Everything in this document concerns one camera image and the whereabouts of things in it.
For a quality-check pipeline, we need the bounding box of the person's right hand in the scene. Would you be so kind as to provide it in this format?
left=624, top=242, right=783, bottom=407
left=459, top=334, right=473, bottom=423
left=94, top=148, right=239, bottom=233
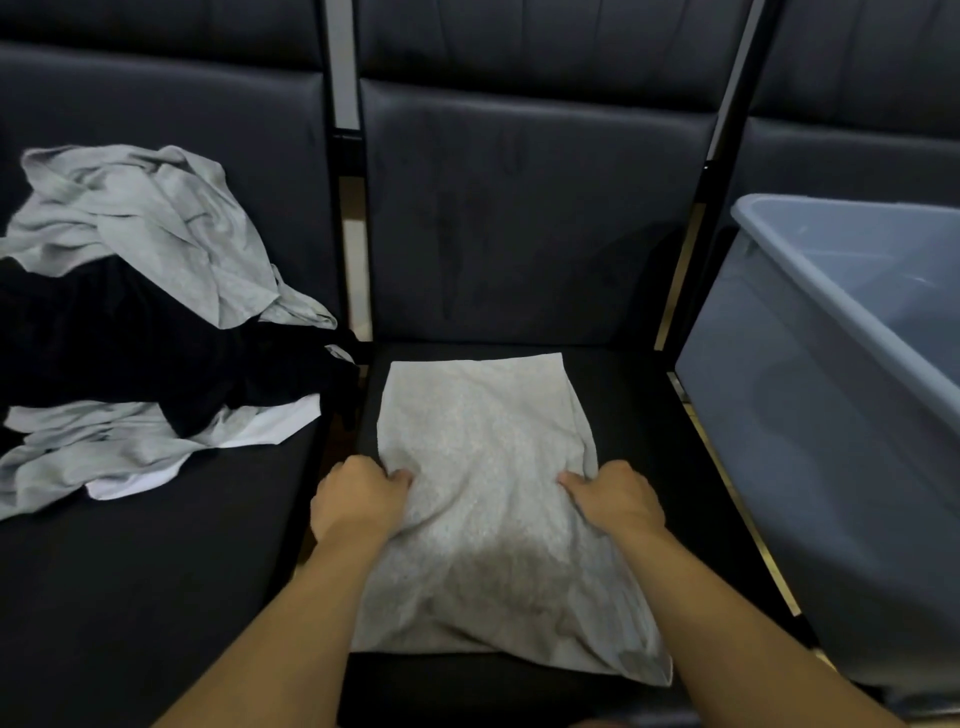
left=557, top=459, right=669, bottom=541

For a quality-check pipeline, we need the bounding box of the person's left hand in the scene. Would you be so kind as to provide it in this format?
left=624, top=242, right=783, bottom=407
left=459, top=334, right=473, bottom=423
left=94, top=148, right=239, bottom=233
left=309, top=455, right=415, bottom=549

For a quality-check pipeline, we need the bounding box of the blue-grey plastic bin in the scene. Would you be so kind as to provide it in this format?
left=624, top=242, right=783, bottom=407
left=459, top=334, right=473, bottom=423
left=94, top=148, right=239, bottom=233
left=674, top=193, right=960, bottom=695

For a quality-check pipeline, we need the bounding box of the grey tank top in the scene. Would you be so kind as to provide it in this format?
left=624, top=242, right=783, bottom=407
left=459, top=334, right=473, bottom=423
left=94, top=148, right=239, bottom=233
left=0, top=393, right=324, bottom=521

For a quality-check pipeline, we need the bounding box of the person's left forearm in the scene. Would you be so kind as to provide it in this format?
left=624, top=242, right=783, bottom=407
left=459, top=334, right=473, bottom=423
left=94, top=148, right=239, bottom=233
left=153, top=528, right=391, bottom=728

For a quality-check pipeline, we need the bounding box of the person's right forearm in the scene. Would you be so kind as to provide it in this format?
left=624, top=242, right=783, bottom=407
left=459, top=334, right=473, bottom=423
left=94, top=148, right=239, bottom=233
left=618, top=524, right=905, bottom=728

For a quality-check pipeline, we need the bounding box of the black leather bench chair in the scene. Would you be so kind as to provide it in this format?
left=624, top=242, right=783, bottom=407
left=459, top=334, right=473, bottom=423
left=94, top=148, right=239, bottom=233
left=659, top=0, right=960, bottom=714
left=0, top=0, right=354, bottom=728
left=333, top=0, right=819, bottom=728

